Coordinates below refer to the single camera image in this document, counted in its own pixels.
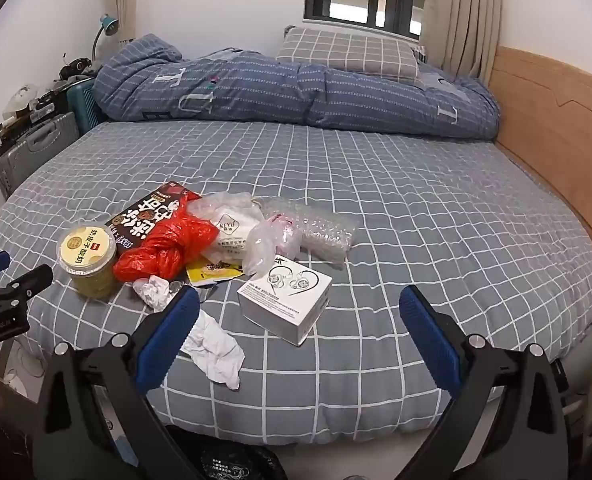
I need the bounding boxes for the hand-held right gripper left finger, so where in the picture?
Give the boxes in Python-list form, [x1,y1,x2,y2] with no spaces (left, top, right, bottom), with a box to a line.
[32,286,202,480]

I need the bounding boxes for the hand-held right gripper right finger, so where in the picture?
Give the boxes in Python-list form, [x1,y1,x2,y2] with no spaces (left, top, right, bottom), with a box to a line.
[398,285,569,480]

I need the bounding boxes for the large white tissue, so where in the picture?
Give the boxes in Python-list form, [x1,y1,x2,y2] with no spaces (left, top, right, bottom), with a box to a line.
[181,310,244,391]

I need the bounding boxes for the small white tissue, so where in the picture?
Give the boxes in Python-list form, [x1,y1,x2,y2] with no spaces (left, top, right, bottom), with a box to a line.
[132,276,182,311]

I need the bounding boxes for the yellow yogurt cup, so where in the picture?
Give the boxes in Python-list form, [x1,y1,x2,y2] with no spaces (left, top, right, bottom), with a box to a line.
[57,223,118,301]

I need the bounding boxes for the yellow snack packet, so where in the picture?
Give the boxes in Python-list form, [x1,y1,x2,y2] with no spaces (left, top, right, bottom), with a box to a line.
[186,255,244,287]

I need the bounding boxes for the red plastic bag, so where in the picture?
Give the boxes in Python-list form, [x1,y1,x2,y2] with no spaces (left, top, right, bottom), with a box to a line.
[112,199,219,283]

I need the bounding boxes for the white cloth pouch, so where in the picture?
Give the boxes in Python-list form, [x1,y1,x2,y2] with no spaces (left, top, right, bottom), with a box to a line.
[188,191,267,266]

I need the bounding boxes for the white earphone box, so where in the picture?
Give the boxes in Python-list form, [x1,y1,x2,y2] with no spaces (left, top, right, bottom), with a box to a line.
[237,255,333,346]

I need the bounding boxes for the dark snack packet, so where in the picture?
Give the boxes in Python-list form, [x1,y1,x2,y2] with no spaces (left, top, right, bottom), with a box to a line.
[105,181,202,261]

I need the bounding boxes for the clear plastic bag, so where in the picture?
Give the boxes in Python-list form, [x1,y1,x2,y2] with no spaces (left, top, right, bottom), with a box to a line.
[241,212,302,277]

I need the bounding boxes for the black trash bin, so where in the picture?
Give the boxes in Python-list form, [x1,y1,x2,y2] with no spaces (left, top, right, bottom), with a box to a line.
[163,425,289,480]

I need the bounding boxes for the bubble wrap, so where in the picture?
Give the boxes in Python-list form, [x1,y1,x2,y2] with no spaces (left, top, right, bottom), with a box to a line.
[261,197,359,263]

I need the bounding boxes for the silver suitcase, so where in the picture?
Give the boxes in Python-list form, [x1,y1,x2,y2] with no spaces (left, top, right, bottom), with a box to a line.
[0,112,79,198]

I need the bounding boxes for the white round appliance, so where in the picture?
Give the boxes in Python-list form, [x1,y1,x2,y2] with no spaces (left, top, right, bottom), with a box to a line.
[1,84,39,121]

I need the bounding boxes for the bed with grey checked sheet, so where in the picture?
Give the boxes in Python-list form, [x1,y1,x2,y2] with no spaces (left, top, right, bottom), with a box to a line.
[0,120,592,446]

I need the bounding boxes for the teal suitcase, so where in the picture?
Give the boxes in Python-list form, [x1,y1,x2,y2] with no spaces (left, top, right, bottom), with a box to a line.
[67,77,108,133]

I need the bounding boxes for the dark clutter pile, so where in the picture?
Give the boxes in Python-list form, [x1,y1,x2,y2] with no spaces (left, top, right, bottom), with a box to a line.
[0,57,97,131]

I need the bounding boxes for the wooden headboard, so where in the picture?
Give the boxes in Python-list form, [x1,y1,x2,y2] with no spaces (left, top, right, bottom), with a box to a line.
[486,46,592,261]

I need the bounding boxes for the blue desk lamp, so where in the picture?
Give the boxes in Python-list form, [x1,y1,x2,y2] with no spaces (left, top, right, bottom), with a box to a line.
[92,14,121,63]

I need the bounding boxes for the blue printed quilt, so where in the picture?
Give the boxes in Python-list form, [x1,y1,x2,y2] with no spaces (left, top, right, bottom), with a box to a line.
[92,34,502,138]

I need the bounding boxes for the beige curtain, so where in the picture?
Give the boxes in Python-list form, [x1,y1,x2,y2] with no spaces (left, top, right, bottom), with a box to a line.
[418,0,504,86]
[101,0,144,43]

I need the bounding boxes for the grey checked pillow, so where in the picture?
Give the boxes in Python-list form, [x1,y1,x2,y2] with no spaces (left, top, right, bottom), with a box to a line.
[275,26,429,83]

